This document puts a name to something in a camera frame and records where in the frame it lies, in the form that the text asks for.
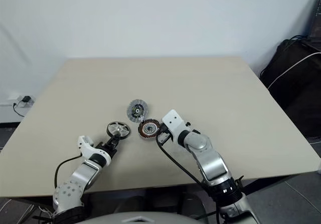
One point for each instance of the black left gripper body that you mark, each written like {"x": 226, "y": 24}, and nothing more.
{"x": 106, "y": 149}

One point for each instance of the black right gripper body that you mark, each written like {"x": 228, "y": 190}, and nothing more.
{"x": 166, "y": 136}

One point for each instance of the black silver spoked rotor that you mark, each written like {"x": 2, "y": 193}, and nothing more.
{"x": 119, "y": 127}

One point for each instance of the motor housing with copper windings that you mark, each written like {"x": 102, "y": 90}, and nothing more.
{"x": 145, "y": 131}

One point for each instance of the grey round motor lid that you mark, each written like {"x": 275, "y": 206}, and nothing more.
{"x": 133, "y": 108}

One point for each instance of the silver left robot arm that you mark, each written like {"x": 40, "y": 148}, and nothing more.
{"x": 80, "y": 176}

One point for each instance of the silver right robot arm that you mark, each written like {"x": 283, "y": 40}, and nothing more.
{"x": 213, "y": 163}

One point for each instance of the dark rounded shape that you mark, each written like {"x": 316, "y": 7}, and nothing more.
{"x": 194, "y": 205}

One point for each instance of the black power adapter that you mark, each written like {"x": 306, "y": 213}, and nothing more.
{"x": 26, "y": 99}

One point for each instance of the black bag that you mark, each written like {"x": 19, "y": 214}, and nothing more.
{"x": 296, "y": 91}

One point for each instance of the dark monitor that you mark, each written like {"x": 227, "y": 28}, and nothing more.
{"x": 316, "y": 20}

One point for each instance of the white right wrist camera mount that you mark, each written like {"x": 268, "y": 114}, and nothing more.
{"x": 173, "y": 122}

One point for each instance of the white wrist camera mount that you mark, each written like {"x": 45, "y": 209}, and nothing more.
{"x": 86, "y": 150}
{"x": 173, "y": 122}

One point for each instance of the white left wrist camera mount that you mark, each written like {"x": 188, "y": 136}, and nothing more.
{"x": 86, "y": 150}

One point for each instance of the wall power socket plug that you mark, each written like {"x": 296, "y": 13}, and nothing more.
{"x": 18, "y": 103}

